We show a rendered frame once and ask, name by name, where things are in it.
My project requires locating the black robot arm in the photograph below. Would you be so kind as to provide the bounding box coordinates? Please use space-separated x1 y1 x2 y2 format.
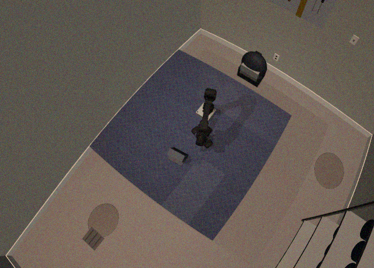
196 88 217 146

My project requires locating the dark grey sloped panel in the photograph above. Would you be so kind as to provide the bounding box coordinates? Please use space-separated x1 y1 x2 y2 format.
167 147 188 166

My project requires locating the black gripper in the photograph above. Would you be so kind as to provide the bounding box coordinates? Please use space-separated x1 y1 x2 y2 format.
192 126 213 149

